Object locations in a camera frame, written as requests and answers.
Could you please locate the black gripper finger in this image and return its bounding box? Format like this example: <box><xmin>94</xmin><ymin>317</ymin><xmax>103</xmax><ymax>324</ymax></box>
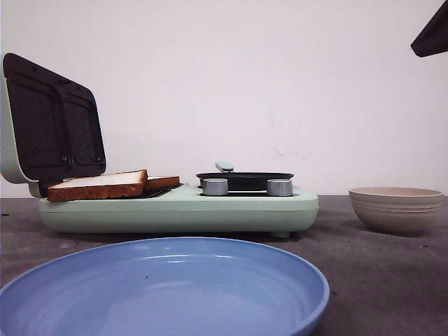
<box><xmin>410</xmin><ymin>5</ymin><xmax>448</xmax><ymax>57</ymax></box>

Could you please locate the white bread slice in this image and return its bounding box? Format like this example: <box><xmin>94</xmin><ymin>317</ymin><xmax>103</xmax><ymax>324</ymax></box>
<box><xmin>47</xmin><ymin>169</ymin><xmax>148</xmax><ymax>202</ymax></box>
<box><xmin>144</xmin><ymin>176</ymin><xmax>180</xmax><ymax>190</ymax></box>

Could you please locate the mint green sandwich maker lid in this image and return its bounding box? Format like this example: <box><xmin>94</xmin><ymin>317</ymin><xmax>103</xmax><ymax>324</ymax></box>
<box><xmin>1</xmin><ymin>52</ymin><xmax>106</xmax><ymax>197</ymax></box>

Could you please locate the mint green breakfast maker base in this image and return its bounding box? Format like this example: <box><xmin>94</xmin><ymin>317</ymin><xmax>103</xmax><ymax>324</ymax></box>
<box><xmin>38</xmin><ymin>184</ymin><xmax>319</xmax><ymax>237</ymax></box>

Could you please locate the beige ribbed bowl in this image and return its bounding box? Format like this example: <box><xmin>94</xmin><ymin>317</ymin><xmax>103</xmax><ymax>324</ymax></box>
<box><xmin>349</xmin><ymin>187</ymin><xmax>444</xmax><ymax>235</ymax></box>

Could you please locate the right silver control knob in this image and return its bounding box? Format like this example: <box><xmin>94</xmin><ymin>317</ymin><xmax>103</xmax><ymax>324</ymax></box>
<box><xmin>267</xmin><ymin>179</ymin><xmax>293</xmax><ymax>197</ymax></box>

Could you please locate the silver control knob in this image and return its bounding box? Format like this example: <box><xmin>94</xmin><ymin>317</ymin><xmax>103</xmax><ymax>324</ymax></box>
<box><xmin>267</xmin><ymin>179</ymin><xmax>293</xmax><ymax>197</ymax></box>
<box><xmin>202</xmin><ymin>178</ymin><xmax>229</xmax><ymax>196</ymax></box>

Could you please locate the left silver control knob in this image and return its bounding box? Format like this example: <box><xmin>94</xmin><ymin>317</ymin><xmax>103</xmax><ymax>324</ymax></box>
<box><xmin>202</xmin><ymin>178</ymin><xmax>229</xmax><ymax>196</ymax></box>

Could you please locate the blue plate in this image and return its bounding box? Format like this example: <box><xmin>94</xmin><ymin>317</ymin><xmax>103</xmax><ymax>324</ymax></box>
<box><xmin>1</xmin><ymin>237</ymin><xmax>330</xmax><ymax>335</ymax></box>

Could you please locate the black frying pan green handle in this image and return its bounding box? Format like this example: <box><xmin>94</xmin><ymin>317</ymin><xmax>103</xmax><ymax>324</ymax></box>
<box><xmin>196</xmin><ymin>160</ymin><xmax>294</xmax><ymax>191</ymax></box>

